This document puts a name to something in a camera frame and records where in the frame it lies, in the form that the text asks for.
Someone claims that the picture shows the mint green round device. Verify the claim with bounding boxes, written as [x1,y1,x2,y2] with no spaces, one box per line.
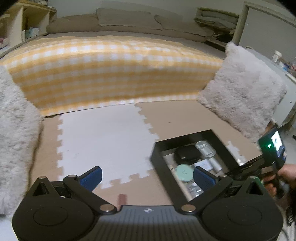
[175,164,194,183]

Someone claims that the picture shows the white side cabinet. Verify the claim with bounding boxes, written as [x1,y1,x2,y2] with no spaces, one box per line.
[245,45,296,140]

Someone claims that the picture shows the left fluffy white pillow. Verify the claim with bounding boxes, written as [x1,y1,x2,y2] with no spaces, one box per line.
[0,66,42,216]

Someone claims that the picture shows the white jar on cabinet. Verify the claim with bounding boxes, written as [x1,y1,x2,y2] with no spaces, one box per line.
[272,50,282,64]

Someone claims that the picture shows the yellow white checkered blanket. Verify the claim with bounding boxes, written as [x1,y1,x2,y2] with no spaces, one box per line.
[1,36,222,116]

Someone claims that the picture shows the grey white power adapter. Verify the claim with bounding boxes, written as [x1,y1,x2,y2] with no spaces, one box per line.
[193,159,213,171]

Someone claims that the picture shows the black oval case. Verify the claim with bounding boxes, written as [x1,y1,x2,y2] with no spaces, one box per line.
[174,145,201,165]

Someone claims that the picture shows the wooden shelf unit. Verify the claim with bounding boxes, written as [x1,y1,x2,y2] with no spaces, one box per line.
[1,1,57,57]

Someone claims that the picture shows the grey white plastic housing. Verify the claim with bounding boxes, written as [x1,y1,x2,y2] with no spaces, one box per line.
[195,141,223,173]

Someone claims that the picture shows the fluffy white pillow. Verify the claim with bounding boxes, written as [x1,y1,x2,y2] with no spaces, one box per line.
[0,66,42,216]
[197,42,287,143]

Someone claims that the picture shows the right fluffy white pillow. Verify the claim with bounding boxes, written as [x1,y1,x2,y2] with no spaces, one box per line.
[197,42,287,143]

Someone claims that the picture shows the person's right hand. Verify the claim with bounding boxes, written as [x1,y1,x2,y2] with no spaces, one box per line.
[263,164,296,197]

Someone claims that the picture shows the black rectangular storage box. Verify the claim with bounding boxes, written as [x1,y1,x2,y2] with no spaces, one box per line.
[150,130,247,204]

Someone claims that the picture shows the clear plastic screw box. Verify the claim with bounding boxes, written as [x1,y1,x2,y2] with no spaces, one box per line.
[186,180,203,198]

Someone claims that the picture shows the folded grey bedding stack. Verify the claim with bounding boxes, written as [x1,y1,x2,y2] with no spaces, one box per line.
[194,8,239,37]

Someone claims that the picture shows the brown bed pillows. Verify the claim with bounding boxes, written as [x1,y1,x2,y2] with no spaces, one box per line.
[46,8,214,43]

